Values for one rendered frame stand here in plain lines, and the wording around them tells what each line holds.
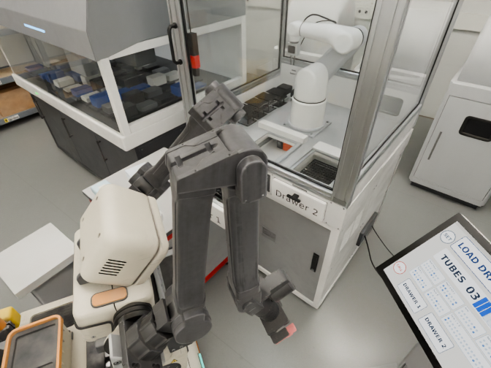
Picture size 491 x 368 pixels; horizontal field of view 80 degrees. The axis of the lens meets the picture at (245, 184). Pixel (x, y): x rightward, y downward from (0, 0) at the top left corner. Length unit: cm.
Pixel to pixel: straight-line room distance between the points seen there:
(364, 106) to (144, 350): 93
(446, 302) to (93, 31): 181
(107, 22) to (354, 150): 135
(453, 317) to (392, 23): 82
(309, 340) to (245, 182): 169
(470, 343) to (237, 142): 81
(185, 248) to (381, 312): 184
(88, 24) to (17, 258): 114
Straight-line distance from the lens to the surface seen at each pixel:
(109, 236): 66
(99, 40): 181
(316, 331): 205
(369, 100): 108
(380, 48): 103
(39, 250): 166
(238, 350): 197
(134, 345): 70
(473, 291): 102
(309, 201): 139
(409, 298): 108
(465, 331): 102
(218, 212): 132
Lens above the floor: 184
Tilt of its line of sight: 40 degrees down
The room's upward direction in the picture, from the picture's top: 1 degrees counter-clockwise
